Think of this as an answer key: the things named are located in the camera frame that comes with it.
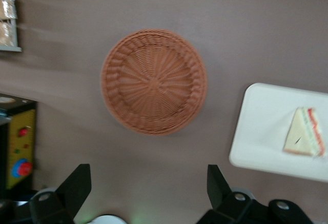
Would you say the black control box yellow panel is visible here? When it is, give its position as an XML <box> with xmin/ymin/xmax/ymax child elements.
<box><xmin>0</xmin><ymin>94</ymin><xmax>38</xmax><ymax>202</ymax></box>

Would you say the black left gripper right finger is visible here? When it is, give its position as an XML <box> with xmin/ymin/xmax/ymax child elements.
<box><xmin>196</xmin><ymin>164</ymin><xmax>270</xmax><ymax>224</ymax></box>

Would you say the beige plastic serving tray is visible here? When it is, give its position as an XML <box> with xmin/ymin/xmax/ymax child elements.
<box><xmin>229</xmin><ymin>82</ymin><xmax>328</xmax><ymax>184</ymax></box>

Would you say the round brown wicker basket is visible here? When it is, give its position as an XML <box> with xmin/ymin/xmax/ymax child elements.
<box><xmin>100</xmin><ymin>28</ymin><xmax>209</xmax><ymax>136</ymax></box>

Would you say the clear bag of pastry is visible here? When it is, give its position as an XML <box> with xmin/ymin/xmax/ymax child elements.
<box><xmin>0</xmin><ymin>21</ymin><xmax>15</xmax><ymax>47</ymax></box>
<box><xmin>0</xmin><ymin>0</ymin><xmax>18</xmax><ymax>20</ymax></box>

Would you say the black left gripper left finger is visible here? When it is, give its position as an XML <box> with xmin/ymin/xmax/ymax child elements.
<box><xmin>29</xmin><ymin>164</ymin><xmax>92</xmax><ymax>224</ymax></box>

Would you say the triangular sandwich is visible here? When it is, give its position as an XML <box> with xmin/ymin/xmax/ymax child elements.
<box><xmin>282</xmin><ymin>107</ymin><xmax>327</xmax><ymax>158</ymax></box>

